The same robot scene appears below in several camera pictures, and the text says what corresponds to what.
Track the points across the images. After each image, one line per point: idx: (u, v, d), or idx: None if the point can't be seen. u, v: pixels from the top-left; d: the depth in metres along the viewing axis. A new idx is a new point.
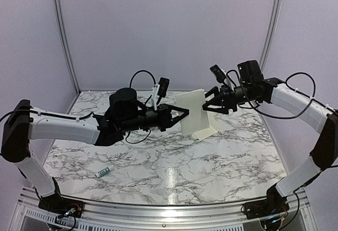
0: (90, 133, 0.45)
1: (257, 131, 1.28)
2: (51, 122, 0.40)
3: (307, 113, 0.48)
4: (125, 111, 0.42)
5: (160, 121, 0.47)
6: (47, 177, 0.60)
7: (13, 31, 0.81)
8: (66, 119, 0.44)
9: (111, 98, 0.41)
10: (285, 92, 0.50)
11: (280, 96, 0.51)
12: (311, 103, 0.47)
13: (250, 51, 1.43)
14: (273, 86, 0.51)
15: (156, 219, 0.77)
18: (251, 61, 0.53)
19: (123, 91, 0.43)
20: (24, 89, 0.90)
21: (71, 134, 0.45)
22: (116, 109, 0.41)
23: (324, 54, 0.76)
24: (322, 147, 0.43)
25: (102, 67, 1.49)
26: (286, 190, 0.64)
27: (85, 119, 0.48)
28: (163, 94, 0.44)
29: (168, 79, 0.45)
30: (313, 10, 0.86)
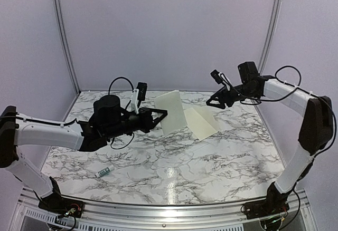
0: (74, 138, 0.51)
1: (257, 131, 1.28)
2: (37, 128, 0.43)
3: (290, 98, 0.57)
4: (109, 116, 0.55)
5: (141, 121, 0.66)
6: (43, 178, 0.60)
7: (13, 31, 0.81)
8: (51, 125, 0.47)
9: (96, 106, 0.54)
10: (274, 84, 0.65)
11: (270, 88, 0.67)
12: (296, 90, 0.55)
13: (250, 51, 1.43)
14: (264, 80, 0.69)
15: (156, 219, 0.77)
18: (247, 63, 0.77)
19: (106, 99, 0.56)
20: (24, 89, 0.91)
21: (54, 140, 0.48)
22: (101, 115, 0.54)
23: (324, 54, 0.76)
24: (308, 131, 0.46)
25: (102, 67, 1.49)
26: (285, 186, 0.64)
27: (69, 125, 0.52)
28: (142, 97, 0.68)
29: (145, 84, 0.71)
30: (313, 10, 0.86)
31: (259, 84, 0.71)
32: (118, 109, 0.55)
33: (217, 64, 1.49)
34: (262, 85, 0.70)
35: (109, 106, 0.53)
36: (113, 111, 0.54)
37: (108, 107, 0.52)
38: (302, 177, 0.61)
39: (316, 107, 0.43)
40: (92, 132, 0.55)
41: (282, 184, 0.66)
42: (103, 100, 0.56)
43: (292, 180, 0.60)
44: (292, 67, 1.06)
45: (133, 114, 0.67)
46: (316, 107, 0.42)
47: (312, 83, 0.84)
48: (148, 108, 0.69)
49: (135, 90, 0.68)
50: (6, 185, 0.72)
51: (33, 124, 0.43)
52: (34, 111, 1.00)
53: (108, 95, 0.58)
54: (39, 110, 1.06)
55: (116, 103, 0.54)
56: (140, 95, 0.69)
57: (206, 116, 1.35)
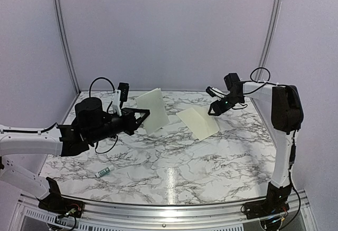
0: (53, 145, 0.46)
1: (257, 131, 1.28)
2: (15, 138, 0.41)
3: (260, 91, 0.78)
4: (91, 121, 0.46)
5: (127, 124, 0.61)
6: (37, 181, 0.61)
7: (13, 31, 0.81)
8: (28, 134, 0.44)
9: (76, 108, 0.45)
10: (249, 84, 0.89)
11: (247, 87, 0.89)
12: (264, 85, 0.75)
13: (250, 52, 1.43)
14: (241, 84, 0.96)
15: (156, 219, 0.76)
18: (231, 74, 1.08)
19: (88, 102, 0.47)
20: (24, 89, 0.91)
21: (34, 147, 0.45)
22: (82, 119, 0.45)
23: (324, 55, 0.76)
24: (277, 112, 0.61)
25: (102, 67, 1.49)
26: (279, 179, 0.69)
27: (48, 131, 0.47)
28: (125, 97, 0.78)
29: (127, 84, 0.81)
30: (313, 11, 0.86)
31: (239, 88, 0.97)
32: (101, 112, 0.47)
33: (216, 65, 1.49)
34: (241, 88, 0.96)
35: (89, 108, 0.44)
36: (95, 115, 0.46)
37: (88, 111, 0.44)
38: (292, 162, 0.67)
39: (279, 92, 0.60)
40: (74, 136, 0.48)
41: (276, 179, 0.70)
42: (83, 103, 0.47)
43: (284, 170, 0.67)
44: (292, 67, 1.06)
45: (116, 116, 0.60)
46: (280, 92, 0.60)
47: (312, 83, 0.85)
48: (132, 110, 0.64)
49: (117, 92, 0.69)
50: (6, 185, 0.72)
51: (10, 135, 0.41)
52: (34, 111, 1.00)
53: (88, 97, 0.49)
54: (39, 110, 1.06)
55: (98, 105, 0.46)
56: (122, 96, 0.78)
57: (206, 116, 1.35)
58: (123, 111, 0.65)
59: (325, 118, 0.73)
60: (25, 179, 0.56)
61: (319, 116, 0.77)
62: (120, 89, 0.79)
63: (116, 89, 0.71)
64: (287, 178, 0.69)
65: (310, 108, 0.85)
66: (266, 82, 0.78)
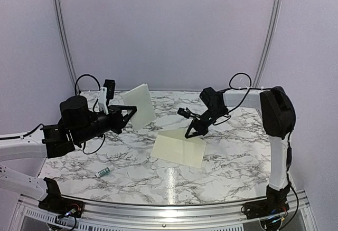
0: (38, 148, 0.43)
1: (257, 131, 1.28)
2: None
3: (247, 98, 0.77)
4: (77, 120, 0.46)
5: (114, 123, 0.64)
6: (33, 184, 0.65)
7: (13, 31, 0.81)
8: (11, 140, 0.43)
9: (60, 108, 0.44)
10: (231, 93, 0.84)
11: (229, 96, 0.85)
12: (249, 90, 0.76)
13: (250, 52, 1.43)
14: (222, 93, 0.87)
15: (156, 219, 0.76)
18: (206, 89, 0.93)
19: (74, 100, 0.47)
20: (24, 89, 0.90)
21: (24, 153, 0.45)
22: (68, 117, 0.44)
23: (323, 55, 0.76)
24: (270, 120, 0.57)
25: (102, 67, 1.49)
26: (277, 180, 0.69)
27: (32, 134, 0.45)
28: (111, 95, 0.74)
29: (113, 82, 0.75)
30: (313, 11, 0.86)
31: (219, 98, 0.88)
32: (85, 111, 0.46)
33: (217, 65, 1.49)
34: (221, 98, 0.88)
35: (73, 107, 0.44)
36: (80, 114, 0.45)
37: (73, 110, 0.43)
38: (289, 162, 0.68)
39: (269, 97, 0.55)
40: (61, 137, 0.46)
41: (275, 182, 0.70)
42: (68, 102, 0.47)
43: (282, 171, 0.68)
44: (292, 68, 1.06)
45: (103, 115, 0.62)
46: (269, 97, 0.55)
47: (312, 84, 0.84)
48: (119, 109, 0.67)
49: (103, 89, 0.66)
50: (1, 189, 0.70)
51: None
52: (34, 111, 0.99)
53: (73, 97, 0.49)
54: (39, 111, 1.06)
55: (83, 104, 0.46)
56: (109, 93, 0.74)
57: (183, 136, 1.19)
58: (110, 109, 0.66)
59: (324, 119, 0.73)
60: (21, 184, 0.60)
61: (319, 116, 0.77)
62: (106, 86, 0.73)
63: (103, 85, 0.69)
64: (284, 180, 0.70)
65: (310, 108, 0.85)
66: (250, 87, 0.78)
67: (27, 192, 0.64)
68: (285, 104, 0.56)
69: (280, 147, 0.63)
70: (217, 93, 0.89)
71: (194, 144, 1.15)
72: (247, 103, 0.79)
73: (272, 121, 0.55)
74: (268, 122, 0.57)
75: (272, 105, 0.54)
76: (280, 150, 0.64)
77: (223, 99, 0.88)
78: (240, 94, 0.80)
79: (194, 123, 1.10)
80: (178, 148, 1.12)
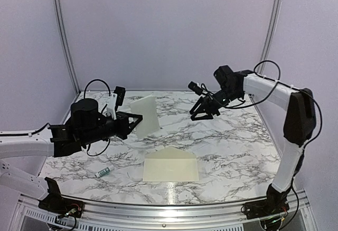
0: (46, 146, 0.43)
1: (257, 131, 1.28)
2: (6, 142, 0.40)
3: (274, 94, 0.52)
4: (87, 122, 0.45)
5: (120, 127, 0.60)
6: (35, 183, 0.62)
7: (13, 30, 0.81)
8: (20, 136, 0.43)
9: (72, 109, 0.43)
10: (254, 79, 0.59)
11: (251, 84, 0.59)
12: (278, 85, 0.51)
13: (250, 52, 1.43)
14: (244, 76, 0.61)
15: (156, 219, 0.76)
18: (222, 67, 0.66)
19: (86, 102, 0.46)
20: (24, 88, 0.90)
21: (29, 151, 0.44)
22: (78, 118, 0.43)
23: (323, 55, 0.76)
24: (293, 126, 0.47)
25: (101, 67, 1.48)
26: (283, 184, 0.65)
27: (40, 132, 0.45)
28: (120, 100, 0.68)
29: (124, 89, 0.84)
30: (313, 12, 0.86)
31: (238, 80, 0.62)
32: (97, 113, 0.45)
33: (217, 65, 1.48)
34: (241, 83, 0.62)
35: (86, 109, 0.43)
36: (91, 116, 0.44)
37: (86, 112, 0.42)
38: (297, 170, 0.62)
39: (299, 101, 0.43)
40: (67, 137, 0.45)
41: (278, 184, 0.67)
42: (80, 103, 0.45)
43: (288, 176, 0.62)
44: (292, 68, 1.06)
45: (110, 119, 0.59)
46: (300, 102, 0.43)
47: (311, 84, 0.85)
48: (126, 115, 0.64)
49: (113, 95, 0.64)
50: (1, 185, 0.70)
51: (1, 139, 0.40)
52: (34, 111, 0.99)
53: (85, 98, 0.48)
54: (39, 110, 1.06)
55: (95, 106, 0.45)
56: (118, 99, 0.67)
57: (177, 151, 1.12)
58: (118, 115, 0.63)
59: (324, 118, 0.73)
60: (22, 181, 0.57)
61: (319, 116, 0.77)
62: (116, 93, 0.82)
63: (112, 92, 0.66)
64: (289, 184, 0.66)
65: None
66: (278, 80, 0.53)
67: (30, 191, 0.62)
68: (311, 109, 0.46)
69: (294, 155, 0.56)
70: (238, 73, 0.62)
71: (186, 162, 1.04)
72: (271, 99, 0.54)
73: (298, 131, 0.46)
74: (292, 129, 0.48)
75: (301, 112, 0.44)
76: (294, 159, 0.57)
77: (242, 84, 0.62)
78: (262, 84, 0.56)
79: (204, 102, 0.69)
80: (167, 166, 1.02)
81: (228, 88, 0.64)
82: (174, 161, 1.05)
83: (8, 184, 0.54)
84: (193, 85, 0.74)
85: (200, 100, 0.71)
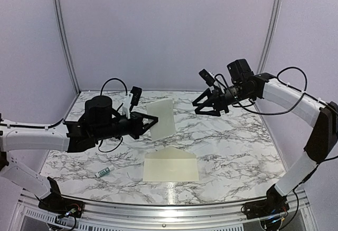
0: (61, 141, 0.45)
1: (257, 131, 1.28)
2: (22, 133, 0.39)
3: (299, 106, 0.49)
4: (100, 118, 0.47)
5: (133, 127, 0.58)
6: (39, 179, 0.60)
7: (13, 31, 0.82)
8: (34, 129, 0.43)
9: (86, 106, 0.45)
10: (277, 87, 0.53)
11: (274, 92, 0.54)
12: (302, 97, 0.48)
13: (250, 52, 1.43)
14: (265, 81, 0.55)
15: (156, 219, 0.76)
18: (238, 60, 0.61)
19: (98, 98, 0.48)
20: (24, 89, 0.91)
21: (41, 144, 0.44)
22: (91, 116, 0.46)
23: (323, 55, 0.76)
24: (316, 142, 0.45)
25: (101, 67, 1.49)
26: (285, 189, 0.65)
27: (55, 126, 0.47)
28: (136, 102, 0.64)
29: (140, 89, 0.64)
30: (313, 11, 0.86)
31: (257, 84, 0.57)
32: (110, 109, 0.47)
33: (217, 65, 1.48)
34: (261, 87, 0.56)
35: (100, 106, 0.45)
36: (105, 113, 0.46)
37: (100, 108, 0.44)
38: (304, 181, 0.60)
39: (329, 117, 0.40)
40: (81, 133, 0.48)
41: (281, 189, 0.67)
42: (93, 100, 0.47)
43: (293, 183, 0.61)
44: (292, 68, 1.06)
45: (124, 117, 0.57)
46: (329, 117, 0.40)
47: (311, 84, 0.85)
48: (141, 114, 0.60)
49: (130, 94, 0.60)
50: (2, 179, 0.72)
51: (17, 130, 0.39)
52: (34, 111, 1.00)
53: (97, 95, 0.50)
54: (39, 110, 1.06)
55: (109, 103, 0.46)
56: (133, 99, 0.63)
57: (180, 151, 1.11)
58: (133, 114, 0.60)
59: None
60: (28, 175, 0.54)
61: None
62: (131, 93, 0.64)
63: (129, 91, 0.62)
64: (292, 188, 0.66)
65: None
66: (303, 91, 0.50)
67: (32, 188, 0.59)
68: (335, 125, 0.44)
69: (308, 168, 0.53)
70: (256, 76, 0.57)
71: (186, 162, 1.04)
72: (296, 111, 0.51)
73: (321, 146, 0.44)
74: (314, 144, 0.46)
75: (329, 128, 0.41)
76: (308, 171, 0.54)
77: (262, 91, 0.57)
78: (286, 93, 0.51)
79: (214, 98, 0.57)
80: (168, 167, 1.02)
81: (246, 88, 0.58)
82: (175, 161, 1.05)
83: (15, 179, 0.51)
84: (205, 73, 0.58)
85: (208, 93, 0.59)
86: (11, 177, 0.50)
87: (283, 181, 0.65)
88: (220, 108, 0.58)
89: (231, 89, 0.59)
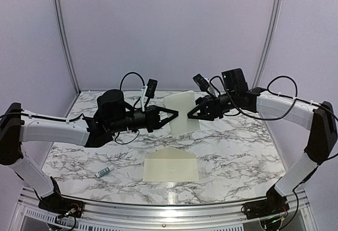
0: (80, 134, 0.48)
1: (257, 131, 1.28)
2: (42, 124, 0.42)
3: (293, 112, 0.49)
4: (114, 112, 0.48)
5: (148, 122, 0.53)
6: (45, 177, 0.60)
7: (13, 31, 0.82)
8: (56, 121, 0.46)
9: (99, 102, 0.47)
10: (269, 98, 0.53)
11: (266, 104, 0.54)
12: (294, 103, 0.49)
13: (250, 52, 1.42)
14: (256, 95, 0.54)
15: (156, 219, 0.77)
18: (234, 70, 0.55)
19: (111, 93, 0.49)
20: (24, 88, 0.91)
21: (60, 136, 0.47)
22: (105, 111, 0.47)
23: (324, 55, 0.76)
24: (315, 143, 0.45)
25: (101, 67, 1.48)
26: (285, 190, 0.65)
27: (75, 121, 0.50)
28: (151, 94, 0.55)
29: (156, 81, 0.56)
30: (314, 12, 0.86)
31: (251, 99, 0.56)
32: (123, 104, 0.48)
33: (217, 65, 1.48)
34: (253, 101, 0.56)
35: (112, 100, 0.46)
36: (118, 107, 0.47)
37: (112, 103, 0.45)
38: (304, 181, 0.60)
39: (324, 118, 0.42)
40: (97, 128, 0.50)
41: (282, 189, 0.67)
42: (106, 95, 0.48)
43: (293, 183, 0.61)
44: (292, 68, 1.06)
45: (138, 112, 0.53)
46: (324, 118, 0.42)
47: (311, 84, 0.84)
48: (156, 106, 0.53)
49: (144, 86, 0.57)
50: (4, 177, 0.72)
51: (38, 121, 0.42)
52: (34, 111, 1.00)
53: (111, 90, 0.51)
54: (39, 110, 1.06)
55: (120, 97, 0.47)
56: (148, 93, 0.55)
57: (181, 151, 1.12)
58: (148, 107, 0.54)
59: None
60: (36, 172, 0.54)
61: None
62: (146, 85, 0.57)
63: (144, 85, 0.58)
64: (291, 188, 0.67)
65: None
66: (295, 96, 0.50)
67: (36, 185, 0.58)
68: (333, 125, 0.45)
69: (308, 169, 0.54)
70: (248, 92, 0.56)
71: (187, 162, 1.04)
72: (291, 116, 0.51)
73: (322, 150, 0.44)
74: (312, 146, 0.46)
75: (326, 129, 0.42)
76: (307, 171, 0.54)
77: (255, 104, 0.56)
78: (279, 102, 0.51)
79: (208, 102, 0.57)
80: (169, 167, 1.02)
81: (240, 103, 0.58)
82: (174, 161, 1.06)
83: (24, 173, 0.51)
84: (199, 78, 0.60)
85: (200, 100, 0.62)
86: (19, 171, 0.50)
87: (283, 182, 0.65)
88: (214, 113, 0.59)
89: (224, 97, 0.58)
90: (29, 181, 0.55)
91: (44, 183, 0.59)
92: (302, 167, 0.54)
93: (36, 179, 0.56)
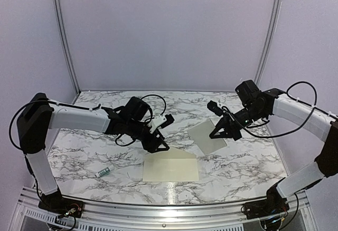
0: (102, 121, 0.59)
1: (257, 131, 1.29)
2: (69, 111, 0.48)
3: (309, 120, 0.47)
4: (138, 113, 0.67)
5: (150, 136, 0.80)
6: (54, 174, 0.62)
7: (13, 32, 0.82)
8: (81, 109, 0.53)
9: (134, 99, 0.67)
10: (287, 103, 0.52)
11: (283, 108, 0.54)
12: (312, 111, 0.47)
13: (250, 52, 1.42)
14: (274, 97, 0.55)
15: (156, 219, 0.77)
18: (245, 82, 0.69)
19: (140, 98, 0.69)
20: (25, 89, 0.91)
21: (85, 123, 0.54)
22: (134, 107, 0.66)
23: (326, 55, 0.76)
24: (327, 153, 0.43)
25: (101, 67, 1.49)
26: (287, 190, 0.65)
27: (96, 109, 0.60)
28: (164, 124, 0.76)
29: (174, 119, 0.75)
30: (315, 12, 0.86)
31: (267, 102, 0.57)
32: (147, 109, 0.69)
33: (217, 65, 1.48)
34: (271, 103, 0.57)
35: (144, 103, 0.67)
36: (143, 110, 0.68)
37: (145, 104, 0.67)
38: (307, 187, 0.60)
39: None
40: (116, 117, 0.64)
41: (282, 189, 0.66)
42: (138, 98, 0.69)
43: (296, 187, 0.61)
44: (292, 68, 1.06)
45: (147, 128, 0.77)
46: None
47: (312, 84, 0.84)
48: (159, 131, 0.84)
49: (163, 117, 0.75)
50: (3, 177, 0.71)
51: (65, 108, 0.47)
52: None
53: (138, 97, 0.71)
54: None
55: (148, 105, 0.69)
56: (165, 122, 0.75)
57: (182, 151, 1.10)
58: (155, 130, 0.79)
59: None
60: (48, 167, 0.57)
61: None
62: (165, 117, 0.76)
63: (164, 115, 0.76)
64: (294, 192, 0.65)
65: None
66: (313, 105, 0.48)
67: (41, 183, 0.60)
68: None
69: (313, 177, 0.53)
70: (265, 92, 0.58)
71: (187, 162, 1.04)
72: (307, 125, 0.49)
73: (336, 163, 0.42)
74: (325, 157, 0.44)
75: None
76: (311, 179, 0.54)
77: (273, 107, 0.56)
78: (296, 108, 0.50)
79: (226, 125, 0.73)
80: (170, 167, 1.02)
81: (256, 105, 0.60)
82: (176, 162, 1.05)
83: (38, 166, 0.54)
84: (212, 105, 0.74)
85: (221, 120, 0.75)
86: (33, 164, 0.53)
87: (286, 185, 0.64)
88: (233, 133, 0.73)
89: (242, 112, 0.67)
90: (39, 177, 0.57)
91: (46, 180, 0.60)
92: (308, 174, 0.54)
93: (38, 174, 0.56)
